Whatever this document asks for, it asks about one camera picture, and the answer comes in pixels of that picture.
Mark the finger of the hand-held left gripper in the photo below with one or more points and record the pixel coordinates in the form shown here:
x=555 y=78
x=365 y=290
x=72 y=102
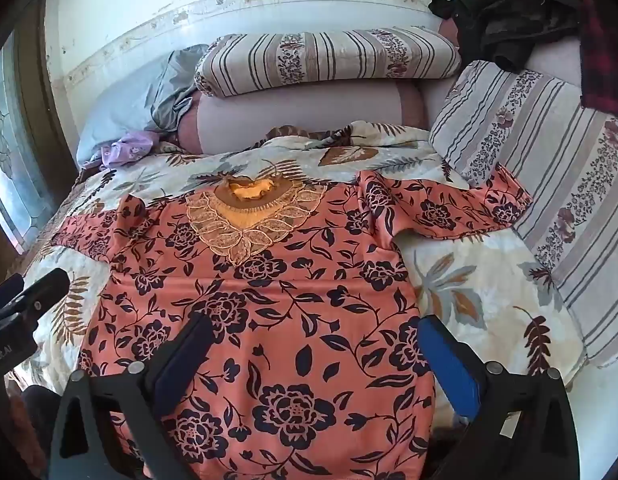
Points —
x=46 y=287

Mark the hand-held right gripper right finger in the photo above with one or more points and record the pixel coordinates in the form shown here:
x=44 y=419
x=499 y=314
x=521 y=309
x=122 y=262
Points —
x=449 y=365

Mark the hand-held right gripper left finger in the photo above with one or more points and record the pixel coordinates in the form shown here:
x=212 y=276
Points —
x=181 y=360

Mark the orange floral shirt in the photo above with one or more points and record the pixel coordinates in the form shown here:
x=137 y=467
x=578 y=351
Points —
x=289 y=310

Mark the black clothes pile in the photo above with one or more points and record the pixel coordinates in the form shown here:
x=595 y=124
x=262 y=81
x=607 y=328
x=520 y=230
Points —
x=514 y=25

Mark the leaf print blanket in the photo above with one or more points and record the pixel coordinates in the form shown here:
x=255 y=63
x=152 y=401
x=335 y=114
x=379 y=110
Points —
x=464 y=270

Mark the purple cloth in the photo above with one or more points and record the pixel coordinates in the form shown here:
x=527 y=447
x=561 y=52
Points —
x=129 y=147

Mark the light blue pillow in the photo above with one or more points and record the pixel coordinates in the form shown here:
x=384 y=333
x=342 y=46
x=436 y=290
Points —
x=119 y=110

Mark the wide striped floral pillow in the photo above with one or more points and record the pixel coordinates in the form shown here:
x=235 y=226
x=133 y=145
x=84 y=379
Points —
x=564 y=185

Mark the grey satin cloth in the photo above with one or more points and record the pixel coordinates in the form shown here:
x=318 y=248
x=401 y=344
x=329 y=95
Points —
x=179 y=90

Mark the pale pink bolster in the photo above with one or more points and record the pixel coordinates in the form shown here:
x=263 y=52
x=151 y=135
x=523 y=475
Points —
x=299 y=115

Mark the long striped floral pillow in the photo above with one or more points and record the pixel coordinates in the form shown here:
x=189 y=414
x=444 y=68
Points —
x=329 y=60

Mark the red plaid cloth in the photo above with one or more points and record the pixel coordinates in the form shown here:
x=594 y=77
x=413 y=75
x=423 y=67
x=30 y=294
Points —
x=604 y=60

